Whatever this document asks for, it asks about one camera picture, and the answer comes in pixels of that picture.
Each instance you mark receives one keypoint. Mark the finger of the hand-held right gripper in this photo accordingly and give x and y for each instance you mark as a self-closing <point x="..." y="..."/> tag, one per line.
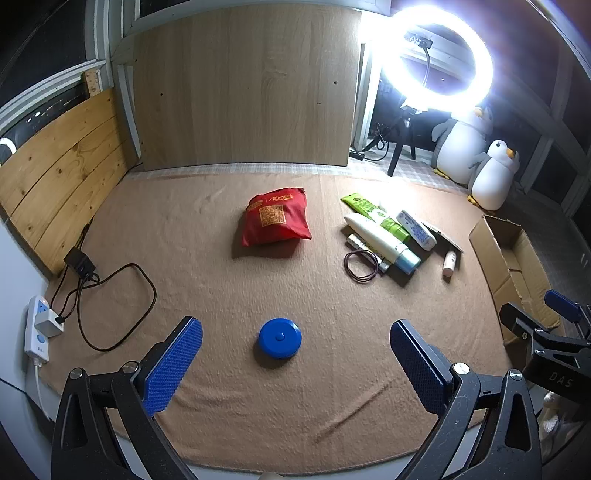
<point x="519" y="318"/>
<point x="563" y="304"/>

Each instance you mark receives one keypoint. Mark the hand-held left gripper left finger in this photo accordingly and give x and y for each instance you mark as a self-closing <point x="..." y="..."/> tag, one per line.
<point x="173" y="364"/>

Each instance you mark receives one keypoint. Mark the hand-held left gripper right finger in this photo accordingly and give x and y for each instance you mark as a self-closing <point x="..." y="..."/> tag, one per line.
<point x="420" y="369"/>

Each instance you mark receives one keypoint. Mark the cardboard box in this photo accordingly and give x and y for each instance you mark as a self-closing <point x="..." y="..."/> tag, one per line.
<point x="496" y="258"/>

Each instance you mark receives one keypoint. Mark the small white lip balm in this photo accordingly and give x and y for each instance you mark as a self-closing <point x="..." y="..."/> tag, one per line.
<point x="449" y="264"/>

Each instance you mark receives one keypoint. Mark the blue round tape measure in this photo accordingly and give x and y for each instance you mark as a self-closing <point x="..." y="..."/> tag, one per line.
<point x="279" y="339"/>

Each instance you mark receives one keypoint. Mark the white card packet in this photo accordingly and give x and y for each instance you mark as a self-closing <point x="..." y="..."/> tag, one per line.
<point x="445" y="237"/>

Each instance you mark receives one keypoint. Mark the star print tissue pack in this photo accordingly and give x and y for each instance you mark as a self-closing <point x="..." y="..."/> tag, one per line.
<point x="415" y="229"/>

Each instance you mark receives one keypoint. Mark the small patterned tube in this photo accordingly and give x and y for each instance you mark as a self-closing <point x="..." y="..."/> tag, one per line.
<point x="358" y="242"/>

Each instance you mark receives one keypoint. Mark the white bottle with blue cap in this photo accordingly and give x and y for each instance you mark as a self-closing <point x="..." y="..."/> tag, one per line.
<point x="374" y="235"/>

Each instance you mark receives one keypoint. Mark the green squeeze tube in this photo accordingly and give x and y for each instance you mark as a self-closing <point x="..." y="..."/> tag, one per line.
<point x="358" y="203"/>

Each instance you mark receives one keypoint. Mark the red cloth bag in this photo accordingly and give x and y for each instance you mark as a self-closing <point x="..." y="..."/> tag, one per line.
<point x="277" y="217"/>

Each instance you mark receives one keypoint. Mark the person's right hand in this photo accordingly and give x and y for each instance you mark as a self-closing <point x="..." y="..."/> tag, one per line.
<point x="551" y="413"/>

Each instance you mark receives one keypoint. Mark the brown blanket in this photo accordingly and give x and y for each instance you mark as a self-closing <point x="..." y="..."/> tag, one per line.
<point x="231" y="286"/>

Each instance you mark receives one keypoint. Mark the white plug charger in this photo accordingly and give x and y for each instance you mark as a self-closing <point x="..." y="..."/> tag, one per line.
<point x="48" y="325"/>

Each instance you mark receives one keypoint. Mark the white power strip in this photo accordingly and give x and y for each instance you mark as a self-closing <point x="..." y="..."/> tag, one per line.
<point x="37" y="346"/>

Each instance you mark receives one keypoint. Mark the black power adapter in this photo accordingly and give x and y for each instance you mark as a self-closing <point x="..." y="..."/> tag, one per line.
<point x="79" y="264"/>

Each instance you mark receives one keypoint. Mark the small penguin plush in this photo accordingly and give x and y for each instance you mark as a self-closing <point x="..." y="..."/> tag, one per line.
<point x="491" y="180"/>

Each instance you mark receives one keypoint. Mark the checked bed sheet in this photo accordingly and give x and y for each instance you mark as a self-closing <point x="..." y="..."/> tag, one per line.
<point x="415" y="173"/>

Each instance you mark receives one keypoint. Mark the large penguin plush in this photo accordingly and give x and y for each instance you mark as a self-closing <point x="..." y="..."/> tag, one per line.
<point x="461" y="143"/>

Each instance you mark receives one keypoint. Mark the pine plank panel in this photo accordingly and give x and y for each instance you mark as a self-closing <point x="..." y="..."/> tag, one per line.
<point x="60" y="175"/>

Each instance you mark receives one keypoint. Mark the light wooden board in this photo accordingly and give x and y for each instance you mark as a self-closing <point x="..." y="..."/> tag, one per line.
<point x="240" y="92"/>

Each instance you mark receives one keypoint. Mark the phone holder on gooseneck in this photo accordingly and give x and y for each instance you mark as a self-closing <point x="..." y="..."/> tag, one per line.
<point x="418" y="39"/>

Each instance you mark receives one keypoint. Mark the white window frame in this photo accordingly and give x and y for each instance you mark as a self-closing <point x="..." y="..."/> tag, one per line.
<point x="124" y="92"/>

